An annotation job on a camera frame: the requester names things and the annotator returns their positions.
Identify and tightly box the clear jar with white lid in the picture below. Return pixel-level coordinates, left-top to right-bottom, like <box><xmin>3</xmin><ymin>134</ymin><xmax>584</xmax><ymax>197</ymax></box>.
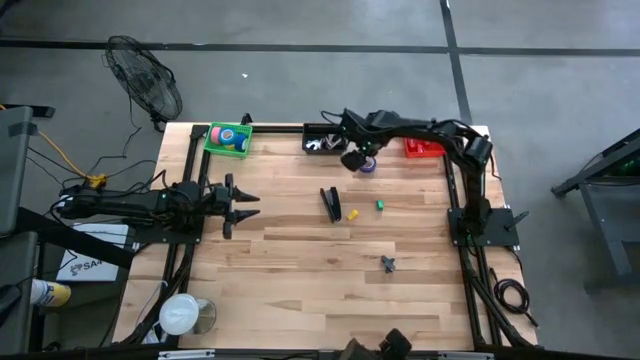
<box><xmin>157</xmin><ymin>292</ymin><xmax>218</xmax><ymax>337</ymax></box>

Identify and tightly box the black plastic basket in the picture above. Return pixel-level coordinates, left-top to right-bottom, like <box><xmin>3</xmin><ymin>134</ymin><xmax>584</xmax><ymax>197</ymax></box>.
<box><xmin>302</xmin><ymin>122</ymin><xmax>350</xmax><ymax>156</ymax></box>

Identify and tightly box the green plastic basket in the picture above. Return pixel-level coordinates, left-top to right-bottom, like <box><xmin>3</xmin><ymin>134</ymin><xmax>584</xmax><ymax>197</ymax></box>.
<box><xmin>202</xmin><ymin>121</ymin><xmax>255</xmax><ymax>160</ymax></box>

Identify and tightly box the coiled black cable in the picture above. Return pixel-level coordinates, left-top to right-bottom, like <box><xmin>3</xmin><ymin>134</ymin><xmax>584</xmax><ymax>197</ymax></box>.
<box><xmin>488</xmin><ymin>267</ymin><xmax>540</xmax><ymax>329</ymax></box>

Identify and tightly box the black aluminium table frame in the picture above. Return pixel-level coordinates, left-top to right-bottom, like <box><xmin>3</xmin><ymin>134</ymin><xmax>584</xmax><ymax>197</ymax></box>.
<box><xmin>118</xmin><ymin>122</ymin><xmax>540</xmax><ymax>351</ymax></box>

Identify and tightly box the red plastic basket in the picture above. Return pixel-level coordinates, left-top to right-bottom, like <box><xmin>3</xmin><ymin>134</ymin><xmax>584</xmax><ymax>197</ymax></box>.
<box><xmin>402</xmin><ymin>130</ymin><xmax>451</xmax><ymax>159</ymax></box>

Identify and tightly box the large black stapler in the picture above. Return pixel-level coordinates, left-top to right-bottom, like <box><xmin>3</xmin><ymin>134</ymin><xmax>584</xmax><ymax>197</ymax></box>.
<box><xmin>319</xmin><ymin>186</ymin><xmax>343</xmax><ymax>224</ymax></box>

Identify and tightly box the grey metal table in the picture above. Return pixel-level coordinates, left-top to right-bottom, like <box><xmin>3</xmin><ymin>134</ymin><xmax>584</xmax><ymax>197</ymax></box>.
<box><xmin>551</xmin><ymin>127</ymin><xmax>640</xmax><ymax>291</ymax></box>

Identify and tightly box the grey equipment case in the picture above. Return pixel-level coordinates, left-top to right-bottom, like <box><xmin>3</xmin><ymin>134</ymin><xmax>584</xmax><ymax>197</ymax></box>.
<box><xmin>0</xmin><ymin>104</ymin><xmax>56</xmax><ymax>237</ymax></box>
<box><xmin>0</xmin><ymin>230</ymin><xmax>41</xmax><ymax>355</ymax></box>

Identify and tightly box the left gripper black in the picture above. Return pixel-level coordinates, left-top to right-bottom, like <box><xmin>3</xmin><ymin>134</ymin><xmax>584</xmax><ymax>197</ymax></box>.
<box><xmin>203</xmin><ymin>172</ymin><xmax>262</xmax><ymax>241</ymax></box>

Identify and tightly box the yellow and white spray can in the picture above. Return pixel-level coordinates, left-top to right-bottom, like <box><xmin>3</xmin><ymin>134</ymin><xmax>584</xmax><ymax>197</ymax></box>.
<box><xmin>29</xmin><ymin>278</ymin><xmax>72</xmax><ymax>308</ymax></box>

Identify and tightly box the black floor fan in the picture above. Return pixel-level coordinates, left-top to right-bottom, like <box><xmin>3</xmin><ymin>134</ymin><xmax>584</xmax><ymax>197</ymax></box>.
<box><xmin>103</xmin><ymin>34</ymin><xmax>184</xmax><ymax>132</ymax></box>

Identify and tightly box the yellow extension cable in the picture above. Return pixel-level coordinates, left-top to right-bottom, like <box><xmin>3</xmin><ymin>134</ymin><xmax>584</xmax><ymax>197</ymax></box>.
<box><xmin>0</xmin><ymin>103</ymin><xmax>109</xmax><ymax>193</ymax></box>

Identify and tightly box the black diagonal support bar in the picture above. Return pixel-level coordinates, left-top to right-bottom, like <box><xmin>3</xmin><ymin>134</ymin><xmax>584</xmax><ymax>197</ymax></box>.
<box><xmin>17</xmin><ymin>205</ymin><xmax>139</xmax><ymax>270</ymax></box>

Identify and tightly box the silver metal bracket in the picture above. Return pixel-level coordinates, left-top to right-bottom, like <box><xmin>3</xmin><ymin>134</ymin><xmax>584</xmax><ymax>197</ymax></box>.
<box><xmin>158</xmin><ymin>349</ymin><xmax>216</xmax><ymax>360</ymax></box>
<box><xmin>438</xmin><ymin>351</ymin><xmax>495</xmax><ymax>360</ymax></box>

